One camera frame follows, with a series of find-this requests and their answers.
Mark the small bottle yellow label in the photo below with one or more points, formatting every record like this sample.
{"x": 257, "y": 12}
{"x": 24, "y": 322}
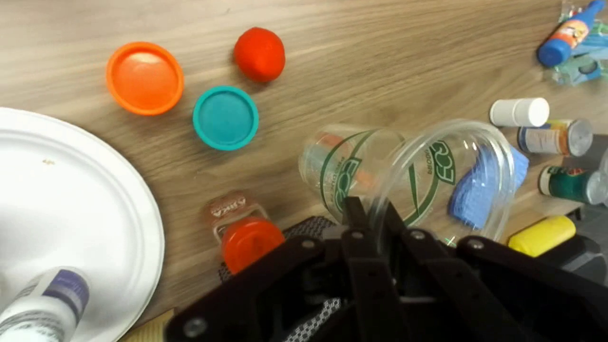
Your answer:
{"x": 556, "y": 138}

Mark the blue bottle orange label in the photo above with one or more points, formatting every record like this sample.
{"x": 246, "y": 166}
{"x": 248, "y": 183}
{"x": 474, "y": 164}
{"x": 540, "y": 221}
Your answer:
{"x": 571, "y": 31}

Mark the orange lid spice jar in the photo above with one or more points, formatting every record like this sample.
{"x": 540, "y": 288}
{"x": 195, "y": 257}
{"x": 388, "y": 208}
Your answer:
{"x": 250, "y": 240}

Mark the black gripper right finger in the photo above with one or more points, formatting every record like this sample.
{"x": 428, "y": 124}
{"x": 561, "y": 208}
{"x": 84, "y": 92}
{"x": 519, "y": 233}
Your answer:
{"x": 457, "y": 286}

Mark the clear plastic cup green print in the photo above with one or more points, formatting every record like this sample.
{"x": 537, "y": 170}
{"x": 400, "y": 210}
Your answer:
{"x": 438, "y": 158}
{"x": 345, "y": 172}

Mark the blue sponge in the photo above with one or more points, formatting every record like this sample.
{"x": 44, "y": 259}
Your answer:
{"x": 491, "y": 187}

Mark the small green jar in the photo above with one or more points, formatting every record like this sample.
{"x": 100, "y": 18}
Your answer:
{"x": 571, "y": 183}

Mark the orange lid play dough tub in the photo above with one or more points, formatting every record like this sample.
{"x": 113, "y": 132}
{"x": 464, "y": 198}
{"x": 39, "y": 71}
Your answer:
{"x": 145, "y": 79}

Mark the yellow sponge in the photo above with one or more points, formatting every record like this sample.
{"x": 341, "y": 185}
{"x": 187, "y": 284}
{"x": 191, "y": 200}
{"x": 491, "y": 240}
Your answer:
{"x": 542, "y": 236}

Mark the light blue plastic toy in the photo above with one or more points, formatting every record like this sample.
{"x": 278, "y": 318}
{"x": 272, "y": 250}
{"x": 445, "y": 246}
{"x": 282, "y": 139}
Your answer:
{"x": 580, "y": 67}

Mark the white round plate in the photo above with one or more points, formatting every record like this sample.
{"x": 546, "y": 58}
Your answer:
{"x": 63, "y": 210}

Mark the white pill bottle blue label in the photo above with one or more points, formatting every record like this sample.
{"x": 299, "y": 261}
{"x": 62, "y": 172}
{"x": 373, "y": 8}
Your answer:
{"x": 44, "y": 310}

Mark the small white cap bottle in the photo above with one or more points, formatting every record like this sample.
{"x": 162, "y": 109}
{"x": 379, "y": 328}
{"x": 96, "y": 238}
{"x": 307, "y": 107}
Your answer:
{"x": 519, "y": 113}

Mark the red lid play dough tub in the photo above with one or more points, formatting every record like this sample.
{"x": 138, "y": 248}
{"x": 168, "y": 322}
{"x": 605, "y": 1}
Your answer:
{"x": 259, "y": 54}

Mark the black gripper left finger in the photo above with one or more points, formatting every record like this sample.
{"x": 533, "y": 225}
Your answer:
{"x": 354, "y": 272}

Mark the teal lid play dough tub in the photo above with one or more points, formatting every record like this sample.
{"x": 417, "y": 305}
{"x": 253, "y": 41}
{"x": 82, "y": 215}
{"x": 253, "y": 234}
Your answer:
{"x": 225, "y": 119}

